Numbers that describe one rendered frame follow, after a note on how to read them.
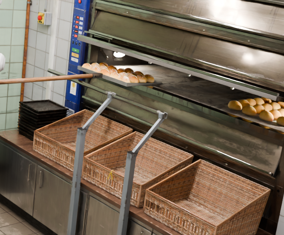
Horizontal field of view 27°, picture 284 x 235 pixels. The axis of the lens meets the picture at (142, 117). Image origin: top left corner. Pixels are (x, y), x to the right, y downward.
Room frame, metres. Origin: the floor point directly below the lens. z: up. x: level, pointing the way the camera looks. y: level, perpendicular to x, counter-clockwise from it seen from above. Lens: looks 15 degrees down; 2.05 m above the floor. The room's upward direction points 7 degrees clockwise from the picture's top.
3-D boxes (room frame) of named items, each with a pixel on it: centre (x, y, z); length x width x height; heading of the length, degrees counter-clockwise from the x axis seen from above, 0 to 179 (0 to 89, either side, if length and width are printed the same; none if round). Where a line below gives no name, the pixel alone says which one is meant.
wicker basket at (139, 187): (3.64, -0.01, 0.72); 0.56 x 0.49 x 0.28; 47
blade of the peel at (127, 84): (4.26, 0.21, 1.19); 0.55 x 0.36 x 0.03; 46
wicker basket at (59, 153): (4.06, 0.41, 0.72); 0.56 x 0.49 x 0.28; 46
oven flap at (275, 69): (3.85, -0.18, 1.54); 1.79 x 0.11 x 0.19; 45
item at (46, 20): (4.87, 0.91, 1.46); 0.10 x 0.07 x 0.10; 45
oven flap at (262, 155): (3.85, -0.18, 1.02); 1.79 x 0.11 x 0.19; 45
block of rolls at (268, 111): (3.75, -0.91, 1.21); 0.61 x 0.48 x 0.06; 135
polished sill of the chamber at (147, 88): (3.87, -0.20, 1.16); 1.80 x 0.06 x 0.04; 45
